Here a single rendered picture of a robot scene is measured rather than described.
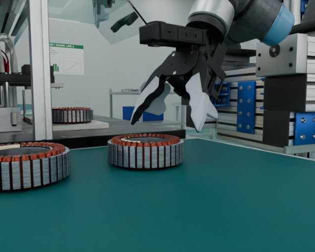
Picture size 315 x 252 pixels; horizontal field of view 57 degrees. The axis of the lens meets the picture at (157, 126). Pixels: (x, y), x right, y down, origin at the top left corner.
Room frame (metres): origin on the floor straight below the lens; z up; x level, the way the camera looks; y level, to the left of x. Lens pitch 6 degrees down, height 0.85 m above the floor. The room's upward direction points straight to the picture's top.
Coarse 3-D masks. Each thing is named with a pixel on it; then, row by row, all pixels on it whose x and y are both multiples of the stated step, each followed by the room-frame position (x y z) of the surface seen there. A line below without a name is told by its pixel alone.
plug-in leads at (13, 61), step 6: (6, 42) 0.69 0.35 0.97; (12, 42) 0.66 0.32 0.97; (12, 48) 0.68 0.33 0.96; (0, 54) 0.65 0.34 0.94; (12, 54) 0.66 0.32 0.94; (0, 60) 0.65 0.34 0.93; (12, 60) 0.65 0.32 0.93; (0, 66) 0.65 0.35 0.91; (12, 66) 0.66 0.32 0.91; (0, 72) 0.65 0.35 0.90; (12, 72) 0.65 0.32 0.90
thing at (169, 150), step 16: (112, 144) 0.39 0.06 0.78; (128, 144) 0.38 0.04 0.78; (144, 144) 0.38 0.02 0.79; (160, 144) 0.38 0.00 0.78; (176, 144) 0.39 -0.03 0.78; (112, 160) 0.39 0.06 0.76; (128, 160) 0.38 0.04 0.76; (144, 160) 0.37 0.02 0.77; (160, 160) 0.38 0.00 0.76; (176, 160) 0.39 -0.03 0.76
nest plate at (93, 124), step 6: (96, 120) 0.80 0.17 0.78; (54, 126) 0.65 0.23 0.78; (60, 126) 0.66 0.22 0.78; (66, 126) 0.67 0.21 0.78; (72, 126) 0.68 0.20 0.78; (78, 126) 0.68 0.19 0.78; (84, 126) 0.69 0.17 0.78; (90, 126) 0.70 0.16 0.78; (96, 126) 0.71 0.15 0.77; (102, 126) 0.71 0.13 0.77; (108, 126) 0.72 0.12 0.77
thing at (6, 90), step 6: (24, 66) 0.67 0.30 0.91; (6, 72) 0.65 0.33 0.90; (24, 72) 0.67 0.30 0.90; (0, 78) 0.64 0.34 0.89; (6, 78) 0.64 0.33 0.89; (12, 78) 0.65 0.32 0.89; (18, 78) 0.66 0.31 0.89; (24, 78) 0.66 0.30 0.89; (6, 84) 0.65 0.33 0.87; (54, 84) 0.70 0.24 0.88; (60, 84) 0.71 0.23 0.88; (6, 90) 0.65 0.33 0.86; (6, 96) 0.65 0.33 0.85; (6, 102) 0.65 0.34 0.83
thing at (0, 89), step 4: (20, 72) 0.88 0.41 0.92; (0, 84) 0.85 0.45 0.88; (12, 84) 0.87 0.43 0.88; (16, 84) 0.87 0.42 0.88; (20, 84) 0.88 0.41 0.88; (24, 84) 0.88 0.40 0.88; (28, 84) 0.89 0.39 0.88; (0, 88) 0.86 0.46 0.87; (24, 88) 0.94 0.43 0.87; (28, 88) 0.89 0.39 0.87; (0, 92) 0.86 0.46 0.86; (0, 96) 0.86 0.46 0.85; (0, 100) 0.86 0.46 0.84
